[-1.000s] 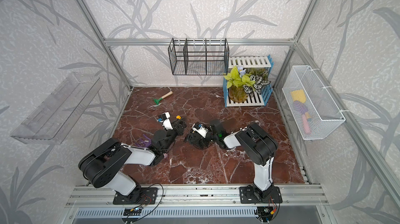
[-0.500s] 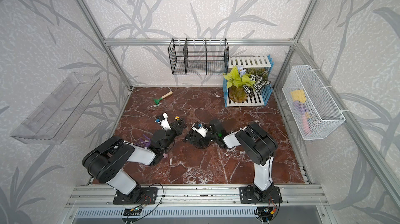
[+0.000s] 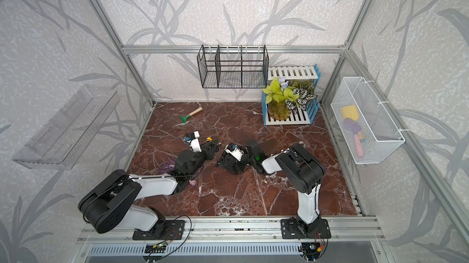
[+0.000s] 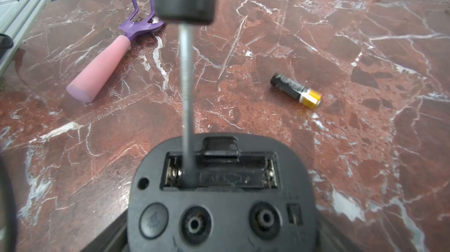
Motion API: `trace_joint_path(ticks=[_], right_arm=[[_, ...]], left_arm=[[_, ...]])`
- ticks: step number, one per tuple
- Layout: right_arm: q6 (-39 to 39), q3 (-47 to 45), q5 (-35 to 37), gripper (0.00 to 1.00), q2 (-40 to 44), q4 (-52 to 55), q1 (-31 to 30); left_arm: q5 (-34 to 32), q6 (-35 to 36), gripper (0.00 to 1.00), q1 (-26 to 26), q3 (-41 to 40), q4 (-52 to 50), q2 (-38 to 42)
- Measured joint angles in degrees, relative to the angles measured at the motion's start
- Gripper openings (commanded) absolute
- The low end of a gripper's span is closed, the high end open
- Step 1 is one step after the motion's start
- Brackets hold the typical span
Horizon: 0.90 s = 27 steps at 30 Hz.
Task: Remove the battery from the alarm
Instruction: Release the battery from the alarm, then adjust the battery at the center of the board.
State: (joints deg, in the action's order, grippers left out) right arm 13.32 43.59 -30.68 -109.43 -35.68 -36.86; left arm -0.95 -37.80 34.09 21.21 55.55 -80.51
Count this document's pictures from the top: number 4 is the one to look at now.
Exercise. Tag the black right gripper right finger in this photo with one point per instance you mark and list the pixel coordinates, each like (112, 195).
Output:
(330, 239)

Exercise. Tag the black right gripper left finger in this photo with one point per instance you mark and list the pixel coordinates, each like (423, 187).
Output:
(112, 239)

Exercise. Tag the teal alarm clock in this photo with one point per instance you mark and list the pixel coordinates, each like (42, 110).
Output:
(244, 193)

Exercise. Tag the black yellow AA battery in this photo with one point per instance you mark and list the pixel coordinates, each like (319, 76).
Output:
(306, 96)

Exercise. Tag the black yellow screwdriver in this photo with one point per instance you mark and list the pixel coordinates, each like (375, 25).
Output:
(186, 14)

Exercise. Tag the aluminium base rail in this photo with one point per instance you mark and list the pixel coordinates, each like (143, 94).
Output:
(17, 17)

